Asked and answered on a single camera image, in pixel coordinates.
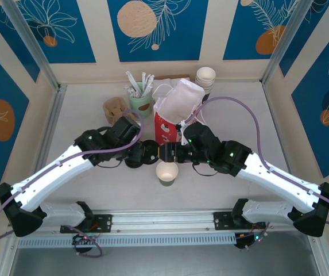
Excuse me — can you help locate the grey slotted cable duct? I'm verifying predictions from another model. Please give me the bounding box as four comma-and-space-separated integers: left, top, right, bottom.
17, 232, 237, 248

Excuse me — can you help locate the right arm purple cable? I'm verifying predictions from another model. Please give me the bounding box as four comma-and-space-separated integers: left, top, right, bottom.
185, 96, 329, 251

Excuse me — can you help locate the aluminium lower frame bar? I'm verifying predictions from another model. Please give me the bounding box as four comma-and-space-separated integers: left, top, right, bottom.
307, 231, 329, 276
0, 234, 20, 276

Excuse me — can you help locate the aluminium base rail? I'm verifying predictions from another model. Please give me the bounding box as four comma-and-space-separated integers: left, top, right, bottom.
6, 209, 322, 236

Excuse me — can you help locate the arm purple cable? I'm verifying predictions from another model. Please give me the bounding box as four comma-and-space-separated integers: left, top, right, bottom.
0, 108, 145, 259
185, 96, 329, 251

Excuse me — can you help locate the stack of black cup lids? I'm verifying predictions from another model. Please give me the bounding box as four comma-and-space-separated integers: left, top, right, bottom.
125, 159, 145, 169

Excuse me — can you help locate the grey metal shelf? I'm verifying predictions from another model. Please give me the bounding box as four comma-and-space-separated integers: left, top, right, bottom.
9, 247, 320, 276

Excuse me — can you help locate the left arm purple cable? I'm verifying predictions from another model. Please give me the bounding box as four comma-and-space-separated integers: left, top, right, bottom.
0, 108, 145, 259

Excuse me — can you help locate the red paper gift bag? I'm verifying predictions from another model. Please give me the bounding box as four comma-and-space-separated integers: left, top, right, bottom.
152, 78, 208, 146

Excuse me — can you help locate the green ceramic straw holder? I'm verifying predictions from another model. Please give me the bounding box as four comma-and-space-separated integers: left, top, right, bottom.
129, 86, 153, 119

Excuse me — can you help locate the aluminium frame post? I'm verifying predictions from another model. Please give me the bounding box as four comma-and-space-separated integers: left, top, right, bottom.
2, 0, 60, 91
261, 0, 311, 86

